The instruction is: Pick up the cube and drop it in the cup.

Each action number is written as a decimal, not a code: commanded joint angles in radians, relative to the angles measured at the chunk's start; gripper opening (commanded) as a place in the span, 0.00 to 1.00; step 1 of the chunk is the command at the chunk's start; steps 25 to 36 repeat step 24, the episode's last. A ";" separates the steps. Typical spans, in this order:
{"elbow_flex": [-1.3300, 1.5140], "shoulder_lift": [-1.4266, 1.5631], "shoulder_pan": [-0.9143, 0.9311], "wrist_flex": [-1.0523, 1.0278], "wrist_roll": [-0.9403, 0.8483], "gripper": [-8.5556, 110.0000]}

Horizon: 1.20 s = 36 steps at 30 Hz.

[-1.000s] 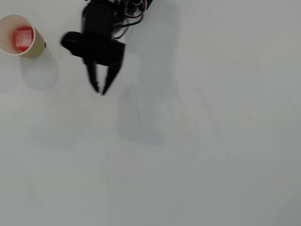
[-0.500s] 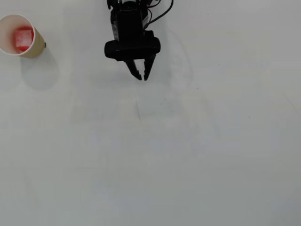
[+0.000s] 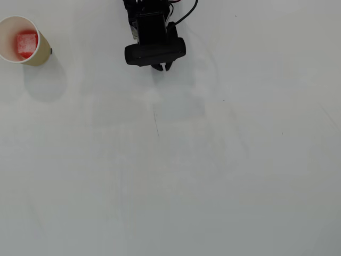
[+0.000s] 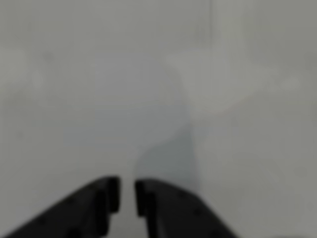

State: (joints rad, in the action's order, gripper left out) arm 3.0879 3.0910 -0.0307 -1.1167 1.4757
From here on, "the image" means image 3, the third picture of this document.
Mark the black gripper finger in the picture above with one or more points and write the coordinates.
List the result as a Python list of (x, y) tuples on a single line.
[(169, 66), (157, 67)]

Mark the red foam cube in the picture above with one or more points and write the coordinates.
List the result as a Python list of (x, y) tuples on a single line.
[(26, 44)]

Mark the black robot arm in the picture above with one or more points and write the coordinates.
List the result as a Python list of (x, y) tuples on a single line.
[(146, 6)]

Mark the beige paper cup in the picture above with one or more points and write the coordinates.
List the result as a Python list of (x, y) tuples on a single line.
[(40, 53)]

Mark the black wrist webcam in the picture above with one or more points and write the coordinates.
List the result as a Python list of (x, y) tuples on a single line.
[(154, 53)]

